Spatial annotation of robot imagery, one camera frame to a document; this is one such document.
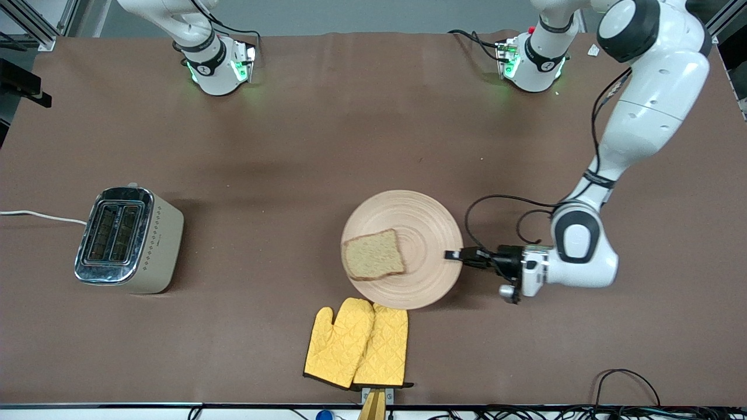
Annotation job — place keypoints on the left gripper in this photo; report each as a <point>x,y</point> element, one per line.
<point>509,259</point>

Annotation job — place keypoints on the round wooden plate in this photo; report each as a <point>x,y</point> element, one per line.
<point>420,233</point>

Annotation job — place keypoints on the bread slice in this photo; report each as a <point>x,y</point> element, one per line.
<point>373,255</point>

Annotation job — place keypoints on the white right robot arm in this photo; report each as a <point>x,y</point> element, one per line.
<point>216,76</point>

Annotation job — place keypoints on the beige chrome toaster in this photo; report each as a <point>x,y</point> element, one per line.
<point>160,245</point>

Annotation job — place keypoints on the yellow quilted oven mitt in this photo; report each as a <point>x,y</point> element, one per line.
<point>335,350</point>
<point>388,344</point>

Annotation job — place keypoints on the brown table cover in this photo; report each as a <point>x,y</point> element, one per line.
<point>350,116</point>

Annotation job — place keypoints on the blue round cap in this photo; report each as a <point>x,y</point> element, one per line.
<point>324,415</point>

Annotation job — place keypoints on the small white paper tag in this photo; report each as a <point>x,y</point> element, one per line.
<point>594,51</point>

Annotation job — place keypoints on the aluminium frame profile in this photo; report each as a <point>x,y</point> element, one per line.
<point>723,17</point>
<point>44,39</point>

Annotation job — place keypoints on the grey metal bracket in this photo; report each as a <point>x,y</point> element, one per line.
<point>390,395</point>

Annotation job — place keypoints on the black table edge rail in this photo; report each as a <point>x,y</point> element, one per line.
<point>117,405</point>

